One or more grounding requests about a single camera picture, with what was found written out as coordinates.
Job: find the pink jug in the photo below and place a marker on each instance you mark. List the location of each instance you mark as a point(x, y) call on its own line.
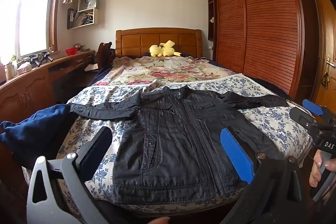
point(2, 73)

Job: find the small green plant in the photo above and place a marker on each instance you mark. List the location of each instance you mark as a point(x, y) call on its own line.
point(13, 57)

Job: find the pink tissue box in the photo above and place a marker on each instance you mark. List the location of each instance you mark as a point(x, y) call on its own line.
point(24, 68)

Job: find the red bowl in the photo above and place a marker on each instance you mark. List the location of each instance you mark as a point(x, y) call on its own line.
point(71, 51)

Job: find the wooden framed window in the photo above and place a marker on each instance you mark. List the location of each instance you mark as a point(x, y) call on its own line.
point(34, 16)

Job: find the dark wooden chair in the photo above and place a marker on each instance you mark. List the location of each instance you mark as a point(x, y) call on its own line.
point(103, 56)

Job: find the yellow plush toy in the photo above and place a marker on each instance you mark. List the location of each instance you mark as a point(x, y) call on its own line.
point(164, 50)

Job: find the blue floral quilt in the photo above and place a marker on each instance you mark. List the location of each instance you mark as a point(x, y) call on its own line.
point(270, 119)

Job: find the person's left hand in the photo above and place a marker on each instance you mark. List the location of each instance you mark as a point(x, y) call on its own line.
point(158, 221)

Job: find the white jar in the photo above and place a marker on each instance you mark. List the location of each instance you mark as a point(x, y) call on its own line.
point(10, 70)

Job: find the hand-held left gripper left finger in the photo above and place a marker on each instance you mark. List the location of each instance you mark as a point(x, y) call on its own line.
point(97, 150)

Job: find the cream wall shelf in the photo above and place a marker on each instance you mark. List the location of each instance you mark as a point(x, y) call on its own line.
point(95, 16)

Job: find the spare black gripper tool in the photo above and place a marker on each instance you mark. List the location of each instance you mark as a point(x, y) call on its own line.
point(36, 60)
point(47, 56)

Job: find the pink floral blanket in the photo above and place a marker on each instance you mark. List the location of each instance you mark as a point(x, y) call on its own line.
point(170, 71)

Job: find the navy blue cloth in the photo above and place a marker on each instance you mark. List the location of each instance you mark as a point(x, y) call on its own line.
point(34, 132)

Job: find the black binders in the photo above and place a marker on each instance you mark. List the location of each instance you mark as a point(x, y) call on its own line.
point(70, 18)

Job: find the person's right hand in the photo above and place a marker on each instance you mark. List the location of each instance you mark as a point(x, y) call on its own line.
point(315, 174)

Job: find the wooden door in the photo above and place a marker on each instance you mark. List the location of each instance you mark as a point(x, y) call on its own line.
point(325, 43)

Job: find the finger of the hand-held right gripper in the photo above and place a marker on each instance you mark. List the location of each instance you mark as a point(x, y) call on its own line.
point(299, 116)
point(312, 107)

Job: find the wooden bed headboard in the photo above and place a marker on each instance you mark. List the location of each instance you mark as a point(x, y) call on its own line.
point(136, 41)

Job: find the wooden desk cabinet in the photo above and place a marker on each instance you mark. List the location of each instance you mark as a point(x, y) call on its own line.
point(29, 92)

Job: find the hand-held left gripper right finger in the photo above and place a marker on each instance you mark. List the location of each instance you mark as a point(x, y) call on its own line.
point(236, 155)

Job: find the wooden louvred wardrobe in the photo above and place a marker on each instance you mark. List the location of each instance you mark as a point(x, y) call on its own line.
point(262, 29)

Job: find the white paper sheet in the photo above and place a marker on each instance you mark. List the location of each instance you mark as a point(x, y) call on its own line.
point(91, 67)

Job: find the white paper bag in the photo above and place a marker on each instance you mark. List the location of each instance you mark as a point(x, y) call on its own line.
point(88, 2)

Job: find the black jacket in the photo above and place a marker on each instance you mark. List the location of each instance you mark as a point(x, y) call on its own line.
point(173, 140)

